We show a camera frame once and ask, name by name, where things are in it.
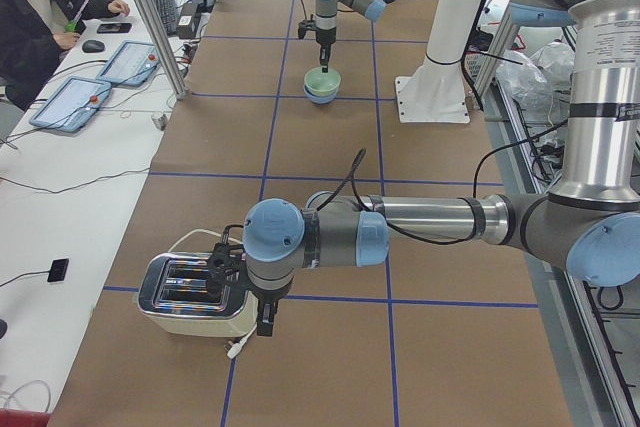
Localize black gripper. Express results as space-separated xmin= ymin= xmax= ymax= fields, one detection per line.
xmin=251 ymin=282 xmax=291 ymax=337
xmin=315 ymin=28 xmax=335 ymax=73

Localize green bowl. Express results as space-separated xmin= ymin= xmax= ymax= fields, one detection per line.
xmin=304 ymin=67 xmax=342 ymax=97

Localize blue bowl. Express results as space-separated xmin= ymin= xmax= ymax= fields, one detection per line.
xmin=304 ymin=88 xmax=338 ymax=105

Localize cream toaster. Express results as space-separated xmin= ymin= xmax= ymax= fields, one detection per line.
xmin=137 ymin=252 xmax=258 ymax=338

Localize black keyboard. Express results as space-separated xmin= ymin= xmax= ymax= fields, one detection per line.
xmin=153 ymin=0 xmax=178 ymax=36

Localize upper teach pendant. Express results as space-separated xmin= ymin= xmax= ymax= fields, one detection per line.
xmin=96 ymin=41 xmax=159 ymax=87

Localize teach pendant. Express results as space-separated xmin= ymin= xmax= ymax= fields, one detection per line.
xmin=96 ymin=41 xmax=159 ymax=87
xmin=29 ymin=76 xmax=112 ymax=133

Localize small black device on table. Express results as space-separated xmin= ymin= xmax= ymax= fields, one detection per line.
xmin=47 ymin=258 xmax=69 ymax=283

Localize clear plastic bag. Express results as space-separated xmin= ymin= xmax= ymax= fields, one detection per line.
xmin=495 ymin=42 xmax=575 ymax=109

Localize black smartphone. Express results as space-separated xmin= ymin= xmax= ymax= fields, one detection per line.
xmin=97 ymin=22 xmax=132 ymax=34

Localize black computer mouse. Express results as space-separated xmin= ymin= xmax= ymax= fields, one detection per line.
xmin=82 ymin=39 xmax=106 ymax=53

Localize lower teach pendant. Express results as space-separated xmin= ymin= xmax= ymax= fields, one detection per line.
xmin=29 ymin=76 xmax=112 ymax=133

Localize seated person in black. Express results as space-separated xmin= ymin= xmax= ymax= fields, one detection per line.
xmin=1 ymin=0 xmax=130 ymax=111

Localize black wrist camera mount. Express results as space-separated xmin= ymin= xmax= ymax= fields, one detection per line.
xmin=206 ymin=242 xmax=251 ymax=295
xmin=297 ymin=20 xmax=316 ymax=40

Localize white toaster cord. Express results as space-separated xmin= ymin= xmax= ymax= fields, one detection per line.
xmin=167 ymin=228 xmax=259 ymax=360

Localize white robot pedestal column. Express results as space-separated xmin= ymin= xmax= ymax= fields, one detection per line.
xmin=396 ymin=0 xmax=484 ymax=124

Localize aluminium frame post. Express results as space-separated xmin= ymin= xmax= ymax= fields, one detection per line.
xmin=134 ymin=0 xmax=187 ymax=100

